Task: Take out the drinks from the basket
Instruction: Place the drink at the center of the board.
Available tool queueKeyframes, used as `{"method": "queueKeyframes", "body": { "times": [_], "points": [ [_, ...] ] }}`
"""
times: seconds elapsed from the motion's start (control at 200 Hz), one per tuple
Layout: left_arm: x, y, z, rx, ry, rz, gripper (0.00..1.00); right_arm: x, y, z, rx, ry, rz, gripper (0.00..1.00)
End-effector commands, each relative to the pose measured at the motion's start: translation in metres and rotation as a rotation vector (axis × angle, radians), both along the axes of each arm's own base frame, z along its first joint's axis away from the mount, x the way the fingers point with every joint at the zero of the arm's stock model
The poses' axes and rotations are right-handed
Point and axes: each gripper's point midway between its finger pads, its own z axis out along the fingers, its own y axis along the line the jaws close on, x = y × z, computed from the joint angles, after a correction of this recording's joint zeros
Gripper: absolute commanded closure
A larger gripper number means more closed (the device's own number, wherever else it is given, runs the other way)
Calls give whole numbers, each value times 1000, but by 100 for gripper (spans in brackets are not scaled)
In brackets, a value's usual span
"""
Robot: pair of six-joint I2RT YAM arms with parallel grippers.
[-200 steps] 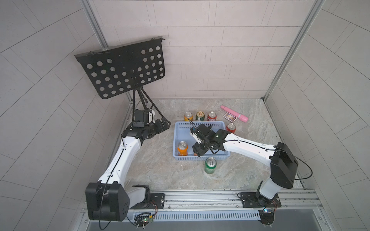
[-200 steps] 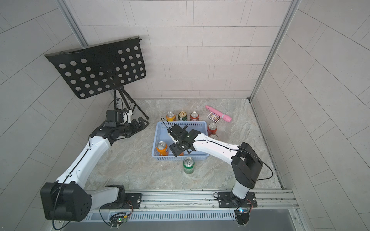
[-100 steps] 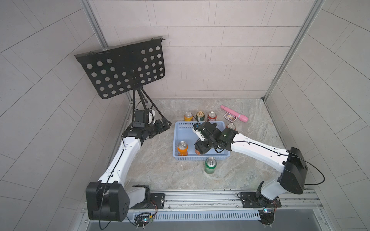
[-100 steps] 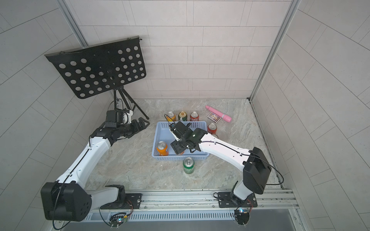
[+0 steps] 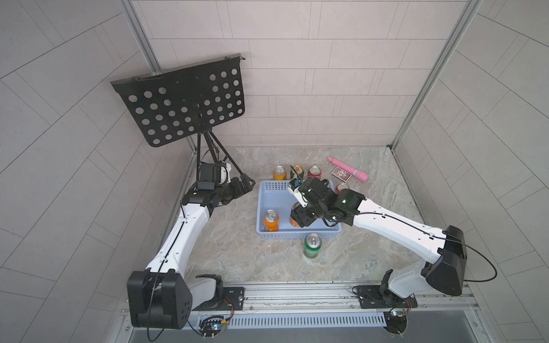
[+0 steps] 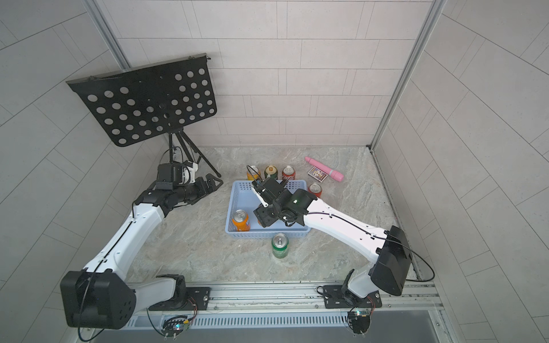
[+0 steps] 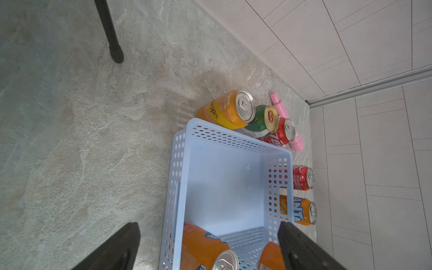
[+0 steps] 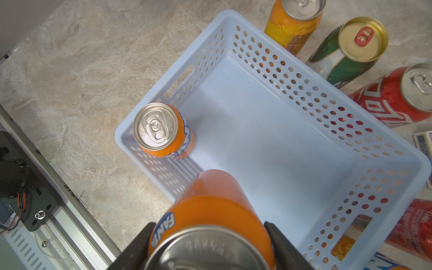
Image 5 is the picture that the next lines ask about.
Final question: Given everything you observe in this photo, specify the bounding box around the red cola can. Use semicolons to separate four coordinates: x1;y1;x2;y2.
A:
307;165;322;180

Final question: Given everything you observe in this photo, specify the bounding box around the orange can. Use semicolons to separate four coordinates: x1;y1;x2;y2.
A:
272;165;287;180
289;202;300;227
263;210;280;232

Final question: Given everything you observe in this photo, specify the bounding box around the green white beer can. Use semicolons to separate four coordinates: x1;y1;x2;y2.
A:
290;165;305;180

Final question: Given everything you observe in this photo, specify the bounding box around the green soda can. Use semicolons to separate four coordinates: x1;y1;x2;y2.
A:
303;233;322;259

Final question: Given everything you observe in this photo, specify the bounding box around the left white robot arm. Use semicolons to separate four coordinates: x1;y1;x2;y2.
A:
127;174;256;330

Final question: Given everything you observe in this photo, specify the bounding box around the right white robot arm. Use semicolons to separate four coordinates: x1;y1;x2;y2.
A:
288;178;467;304

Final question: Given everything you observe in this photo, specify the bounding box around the light blue plastic basket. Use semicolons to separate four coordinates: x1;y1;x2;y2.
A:
256;180;342;239

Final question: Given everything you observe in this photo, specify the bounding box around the small purple card box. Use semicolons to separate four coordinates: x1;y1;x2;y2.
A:
331;167;353;183

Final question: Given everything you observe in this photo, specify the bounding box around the pink cylindrical tube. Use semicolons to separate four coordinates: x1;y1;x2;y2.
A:
327;157;369;182

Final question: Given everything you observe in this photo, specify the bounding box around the black perforated music stand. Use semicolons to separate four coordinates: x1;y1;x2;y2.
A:
110;53;246;181

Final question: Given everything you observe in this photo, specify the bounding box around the left circuit board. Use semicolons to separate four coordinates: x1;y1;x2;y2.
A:
199;315;228;340

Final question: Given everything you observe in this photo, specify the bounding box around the circuit board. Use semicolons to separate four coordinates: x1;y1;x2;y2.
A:
199;315;228;340
383;311;407;336

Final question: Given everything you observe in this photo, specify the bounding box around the right circuit board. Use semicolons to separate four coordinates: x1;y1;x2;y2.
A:
383;311;407;336

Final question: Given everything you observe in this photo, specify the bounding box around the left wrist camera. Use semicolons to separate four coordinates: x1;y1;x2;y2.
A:
197;161;232;191

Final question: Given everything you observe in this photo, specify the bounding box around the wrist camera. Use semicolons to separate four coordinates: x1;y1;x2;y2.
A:
197;161;232;191
287;178;303;195

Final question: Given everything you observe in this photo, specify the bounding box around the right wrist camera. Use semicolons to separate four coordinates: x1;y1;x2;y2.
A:
287;178;303;195

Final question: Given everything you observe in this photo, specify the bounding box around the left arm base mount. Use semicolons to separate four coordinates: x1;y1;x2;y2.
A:
188;274;245;311

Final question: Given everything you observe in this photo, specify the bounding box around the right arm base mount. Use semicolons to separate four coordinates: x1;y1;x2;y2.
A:
352;269;417;310

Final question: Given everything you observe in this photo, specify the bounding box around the aluminium mounting rail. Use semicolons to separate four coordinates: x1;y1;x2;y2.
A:
119;280;477;318

